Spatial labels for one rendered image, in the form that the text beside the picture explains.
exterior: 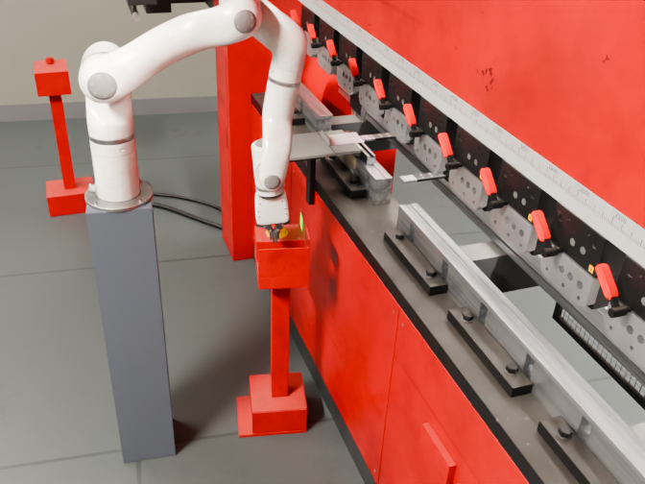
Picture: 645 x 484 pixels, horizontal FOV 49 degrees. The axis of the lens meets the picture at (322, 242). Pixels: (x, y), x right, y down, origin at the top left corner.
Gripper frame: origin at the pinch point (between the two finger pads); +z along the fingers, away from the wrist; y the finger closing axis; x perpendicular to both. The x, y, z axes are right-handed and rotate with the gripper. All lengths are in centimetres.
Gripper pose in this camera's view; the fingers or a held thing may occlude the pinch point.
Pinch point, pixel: (274, 235)
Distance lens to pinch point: 223.3
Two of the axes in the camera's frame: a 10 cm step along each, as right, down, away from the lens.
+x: 1.5, 5.3, -8.4
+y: -9.9, 1.2, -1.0
